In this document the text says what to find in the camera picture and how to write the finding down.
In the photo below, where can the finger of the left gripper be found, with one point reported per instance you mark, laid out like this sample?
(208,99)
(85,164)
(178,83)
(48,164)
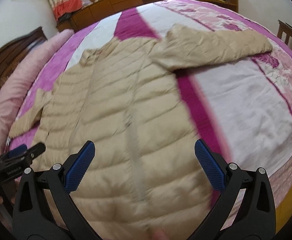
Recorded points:
(18,150)
(35,151)

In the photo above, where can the beige puffer jacket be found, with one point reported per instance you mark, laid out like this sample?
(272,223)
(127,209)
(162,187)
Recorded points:
(124,97)

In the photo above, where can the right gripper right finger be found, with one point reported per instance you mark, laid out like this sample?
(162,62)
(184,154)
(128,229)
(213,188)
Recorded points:
(245,208)

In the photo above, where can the wooden chair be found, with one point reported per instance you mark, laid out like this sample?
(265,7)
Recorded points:
(284,28)

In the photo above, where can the dark wooden headboard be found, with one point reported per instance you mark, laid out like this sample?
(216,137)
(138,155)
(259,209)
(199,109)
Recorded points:
(12,53)

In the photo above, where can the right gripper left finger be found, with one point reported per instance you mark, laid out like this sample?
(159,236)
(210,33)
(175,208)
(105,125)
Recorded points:
(43,206)

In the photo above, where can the pink rolled quilt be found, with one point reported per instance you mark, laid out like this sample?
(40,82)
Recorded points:
(14,90)

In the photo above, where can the yellow wooden bed frame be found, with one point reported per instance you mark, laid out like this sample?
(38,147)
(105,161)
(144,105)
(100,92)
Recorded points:
(284,211)

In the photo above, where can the pink purple floral bedspread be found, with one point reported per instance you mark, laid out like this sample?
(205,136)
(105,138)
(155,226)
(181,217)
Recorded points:
(242,109)

